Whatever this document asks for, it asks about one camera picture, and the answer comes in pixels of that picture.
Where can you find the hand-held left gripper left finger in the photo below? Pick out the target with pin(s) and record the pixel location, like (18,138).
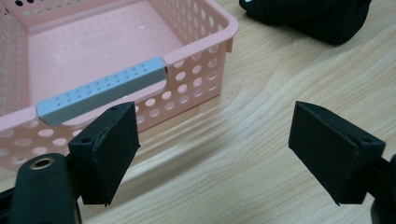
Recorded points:
(107,161)

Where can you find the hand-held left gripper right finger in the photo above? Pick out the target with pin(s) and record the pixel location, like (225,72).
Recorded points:
(333,155)

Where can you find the pink perforated plastic basket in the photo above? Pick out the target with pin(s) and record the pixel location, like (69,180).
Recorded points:
(102,62)

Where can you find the dark cloth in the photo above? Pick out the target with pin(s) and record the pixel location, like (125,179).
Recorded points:
(308,15)

